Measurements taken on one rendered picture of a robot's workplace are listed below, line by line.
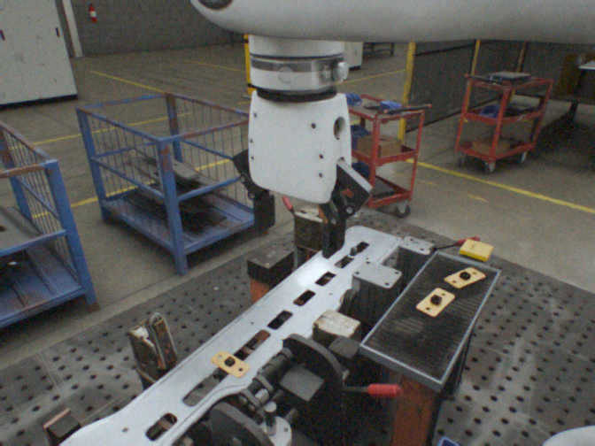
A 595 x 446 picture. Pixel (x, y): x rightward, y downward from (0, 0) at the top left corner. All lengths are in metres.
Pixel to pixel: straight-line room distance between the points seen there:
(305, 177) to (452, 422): 0.99
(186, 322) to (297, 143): 1.19
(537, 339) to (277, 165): 1.32
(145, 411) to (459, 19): 0.80
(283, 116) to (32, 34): 8.32
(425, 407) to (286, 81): 0.76
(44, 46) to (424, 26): 8.50
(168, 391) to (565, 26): 0.83
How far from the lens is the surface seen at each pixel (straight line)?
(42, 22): 8.71
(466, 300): 0.90
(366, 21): 0.29
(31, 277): 3.08
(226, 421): 0.64
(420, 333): 0.79
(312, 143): 0.39
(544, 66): 8.39
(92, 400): 1.38
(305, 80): 0.37
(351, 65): 11.34
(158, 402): 0.91
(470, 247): 1.07
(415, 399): 0.97
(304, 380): 0.70
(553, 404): 1.43
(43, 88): 8.75
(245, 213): 3.39
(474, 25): 0.33
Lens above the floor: 1.68
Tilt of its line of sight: 29 degrees down
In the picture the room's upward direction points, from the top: straight up
